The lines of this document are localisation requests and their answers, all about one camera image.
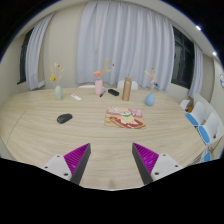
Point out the black glasses case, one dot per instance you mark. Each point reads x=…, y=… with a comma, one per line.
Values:
x=113, y=92

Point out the black computer mouse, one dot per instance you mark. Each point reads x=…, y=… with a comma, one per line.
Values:
x=64, y=118

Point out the white chair behind table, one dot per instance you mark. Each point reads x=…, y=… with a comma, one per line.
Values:
x=132, y=85

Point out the green vase with yellow flowers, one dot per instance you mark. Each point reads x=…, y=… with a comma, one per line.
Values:
x=56, y=75

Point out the white left curtain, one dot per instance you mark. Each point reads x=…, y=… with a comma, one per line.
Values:
x=33, y=51

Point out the cartoon printed mouse pad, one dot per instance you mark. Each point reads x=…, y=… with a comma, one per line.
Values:
x=124, y=118

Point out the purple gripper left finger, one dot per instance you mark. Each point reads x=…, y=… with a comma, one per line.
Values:
x=71, y=166

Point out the white chair with blue seat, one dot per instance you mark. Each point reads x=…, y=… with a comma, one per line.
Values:
x=197, y=115

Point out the white right curtain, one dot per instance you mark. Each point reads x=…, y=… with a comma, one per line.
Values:
x=197, y=79

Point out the white centre curtain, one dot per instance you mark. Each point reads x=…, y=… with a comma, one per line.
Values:
x=129, y=40

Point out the blue vase with dried flowers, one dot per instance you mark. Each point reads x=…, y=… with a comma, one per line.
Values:
x=149, y=100

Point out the brown thermos bottle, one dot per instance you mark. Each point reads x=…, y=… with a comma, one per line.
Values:
x=126, y=90

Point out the pink vase with orange flowers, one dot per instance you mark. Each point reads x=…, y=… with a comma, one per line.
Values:
x=99, y=75

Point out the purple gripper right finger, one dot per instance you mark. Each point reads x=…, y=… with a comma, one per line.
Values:
x=153, y=166

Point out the white curtain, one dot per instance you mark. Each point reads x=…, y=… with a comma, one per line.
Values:
x=33, y=51
x=129, y=40
x=197, y=79

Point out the white remote control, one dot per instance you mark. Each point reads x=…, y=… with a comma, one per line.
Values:
x=76, y=97

